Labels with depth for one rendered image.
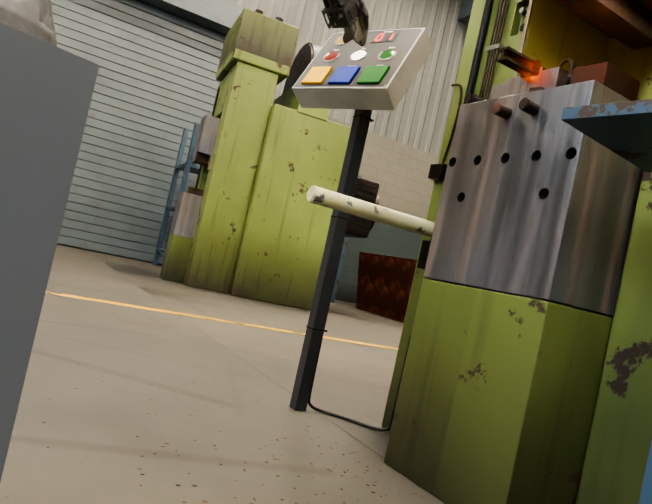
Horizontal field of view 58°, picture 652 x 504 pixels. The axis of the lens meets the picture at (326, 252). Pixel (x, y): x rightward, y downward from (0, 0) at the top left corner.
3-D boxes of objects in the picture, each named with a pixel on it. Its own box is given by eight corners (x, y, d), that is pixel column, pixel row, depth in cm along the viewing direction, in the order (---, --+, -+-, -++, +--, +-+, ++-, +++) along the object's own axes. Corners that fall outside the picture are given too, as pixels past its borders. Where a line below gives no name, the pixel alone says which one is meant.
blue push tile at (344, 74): (348, 82, 170) (359, 65, 173) (327, 81, 174) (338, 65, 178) (350, 87, 171) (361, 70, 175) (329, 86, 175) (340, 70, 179)
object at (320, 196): (313, 203, 151) (317, 183, 151) (303, 203, 155) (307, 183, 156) (440, 240, 173) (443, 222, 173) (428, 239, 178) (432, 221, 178)
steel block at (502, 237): (548, 300, 115) (594, 79, 116) (422, 276, 147) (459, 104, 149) (697, 337, 143) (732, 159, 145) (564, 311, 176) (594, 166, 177)
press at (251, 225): (175, 286, 549) (244, -14, 559) (149, 272, 658) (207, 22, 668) (370, 321, 651) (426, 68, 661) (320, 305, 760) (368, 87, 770)
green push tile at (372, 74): (378, 81, 164) (389, 64, 168) (355, 81, 168) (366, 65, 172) (380, 86, 166) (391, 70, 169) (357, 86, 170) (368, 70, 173)
